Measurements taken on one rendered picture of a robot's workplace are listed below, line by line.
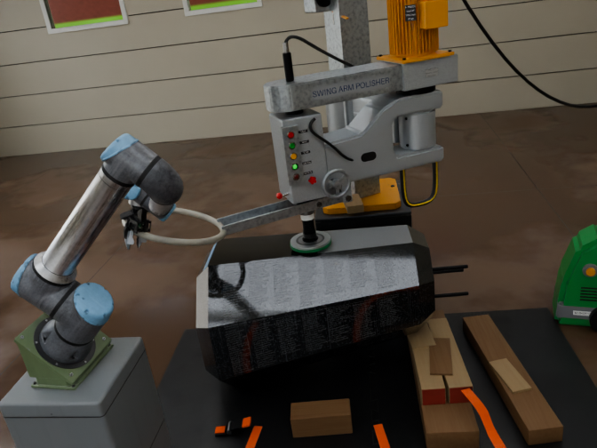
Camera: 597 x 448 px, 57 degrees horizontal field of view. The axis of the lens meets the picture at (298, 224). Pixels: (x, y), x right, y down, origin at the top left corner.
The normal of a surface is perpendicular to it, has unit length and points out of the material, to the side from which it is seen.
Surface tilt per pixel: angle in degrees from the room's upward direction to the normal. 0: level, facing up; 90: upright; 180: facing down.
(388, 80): 90
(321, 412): 0
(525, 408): 0
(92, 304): 51
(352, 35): 90
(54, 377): 90
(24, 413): 90
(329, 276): 45
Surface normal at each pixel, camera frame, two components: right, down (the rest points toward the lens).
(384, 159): 0.33, 0.33
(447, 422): -0.12, -0.91
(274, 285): -0.08, -0.37
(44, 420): -0.13, 0.40
